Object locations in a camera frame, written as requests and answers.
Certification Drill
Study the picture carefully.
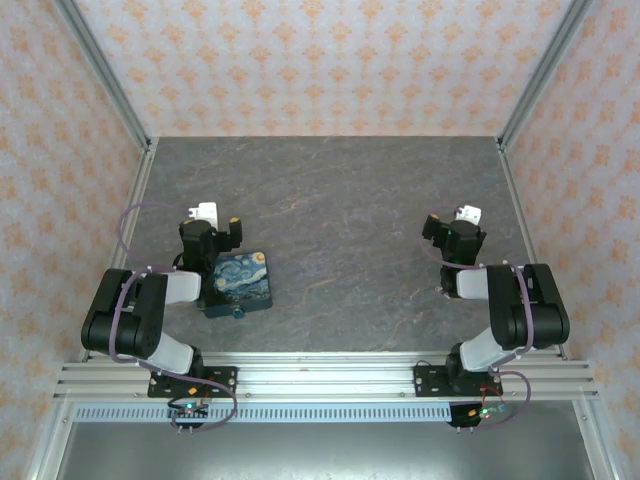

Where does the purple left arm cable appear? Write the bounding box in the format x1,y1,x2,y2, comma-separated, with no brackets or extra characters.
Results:
108,201,239,432

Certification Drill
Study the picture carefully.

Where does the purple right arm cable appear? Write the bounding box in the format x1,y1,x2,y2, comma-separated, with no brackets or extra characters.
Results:
419,204,534,429

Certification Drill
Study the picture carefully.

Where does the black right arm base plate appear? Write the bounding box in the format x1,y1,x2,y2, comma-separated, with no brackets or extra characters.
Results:
413,363,506,400

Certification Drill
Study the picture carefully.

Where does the aluminium left table rail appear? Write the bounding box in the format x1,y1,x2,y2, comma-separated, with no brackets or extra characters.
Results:
78,139,160,362

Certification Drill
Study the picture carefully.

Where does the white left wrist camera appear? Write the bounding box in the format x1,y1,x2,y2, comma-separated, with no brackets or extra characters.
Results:
187,201,220,225

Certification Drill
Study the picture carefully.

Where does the starry night print box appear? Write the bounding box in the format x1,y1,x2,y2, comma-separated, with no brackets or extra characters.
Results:
201,250,275,320

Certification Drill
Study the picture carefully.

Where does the aluminium left corner post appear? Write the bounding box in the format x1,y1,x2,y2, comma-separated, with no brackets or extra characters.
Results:
53,0,153,147

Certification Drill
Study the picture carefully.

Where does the aluminium corner post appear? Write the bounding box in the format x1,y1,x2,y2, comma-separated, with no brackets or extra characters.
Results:
498,0,597,147
53,0,153,147

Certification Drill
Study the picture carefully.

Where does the aluminium right corner post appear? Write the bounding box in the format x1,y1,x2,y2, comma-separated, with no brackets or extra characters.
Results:
498,0,597,147

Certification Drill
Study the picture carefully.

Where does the aluminium right table rail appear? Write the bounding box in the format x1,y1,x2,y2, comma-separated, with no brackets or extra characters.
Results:
496,139,570,360

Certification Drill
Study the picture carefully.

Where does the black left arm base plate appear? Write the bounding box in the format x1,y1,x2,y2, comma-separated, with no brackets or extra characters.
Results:
147,366,239,399

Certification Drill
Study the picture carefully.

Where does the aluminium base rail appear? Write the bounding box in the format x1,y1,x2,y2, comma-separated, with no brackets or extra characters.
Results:
52,350,599,402

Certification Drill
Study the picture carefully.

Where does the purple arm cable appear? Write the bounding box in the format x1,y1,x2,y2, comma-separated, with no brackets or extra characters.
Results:
108,201,239,432
419,204,534,429

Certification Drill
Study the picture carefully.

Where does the grey slotted cable duct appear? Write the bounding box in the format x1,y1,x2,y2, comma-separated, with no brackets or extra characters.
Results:
74,403,584,424

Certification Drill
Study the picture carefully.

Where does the aluminium table rail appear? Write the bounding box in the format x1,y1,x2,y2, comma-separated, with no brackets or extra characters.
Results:
78,139,160,362
496,139,570,360

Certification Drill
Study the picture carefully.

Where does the grey metal panel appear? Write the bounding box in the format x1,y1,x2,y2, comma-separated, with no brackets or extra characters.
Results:
53,421,597,480

